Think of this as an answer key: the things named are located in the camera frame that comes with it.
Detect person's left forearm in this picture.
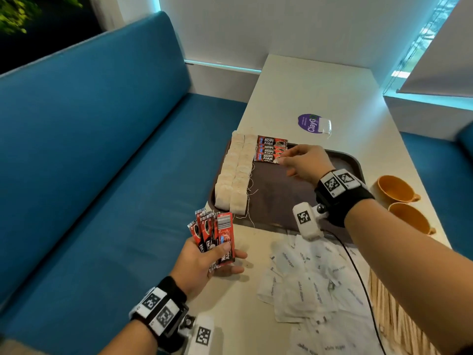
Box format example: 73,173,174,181
98,319,159,355

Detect person's left hand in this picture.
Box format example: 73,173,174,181
170,238,248,298

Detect person's right forearm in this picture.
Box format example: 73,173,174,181
344,198,473,355

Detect dark brown serving tray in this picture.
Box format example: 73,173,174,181
208,141,366,244

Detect green plant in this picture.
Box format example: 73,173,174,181
0,0,84,36

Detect pile of white sugar packets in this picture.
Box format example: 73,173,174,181
256,233,386,355

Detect orange ceramic cup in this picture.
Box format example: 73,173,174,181
376,175,421,208
388,202,437,236

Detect rows of white tea bags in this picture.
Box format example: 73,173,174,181
214,131,258,216

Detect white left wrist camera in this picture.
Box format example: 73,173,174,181
177,314,216,355

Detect black wristband with markers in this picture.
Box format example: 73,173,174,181
129,276,190,342
314,168,375,228

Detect pile of wooden stir sticks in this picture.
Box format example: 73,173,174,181
368,269,442,355

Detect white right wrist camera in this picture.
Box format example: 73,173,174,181
292,202,329,242

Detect black right wristband with markers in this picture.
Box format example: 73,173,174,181
314,168,375,228

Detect long blue sofa bench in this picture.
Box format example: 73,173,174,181
0,11,249,355

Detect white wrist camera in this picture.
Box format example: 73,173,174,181
292,202,329,242
177,314,216,355

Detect purple round sticker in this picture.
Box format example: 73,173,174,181
297,114,323,134

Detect person's right hand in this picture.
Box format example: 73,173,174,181
276,144,336,186

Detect black left wristband with markers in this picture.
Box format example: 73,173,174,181
129,276,190,342

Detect white roller blind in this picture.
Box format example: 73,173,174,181
398,0,473,99

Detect black camera cable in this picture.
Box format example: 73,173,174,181
323,229,387,355

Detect short blue sofa bench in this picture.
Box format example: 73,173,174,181
401,121,473,261

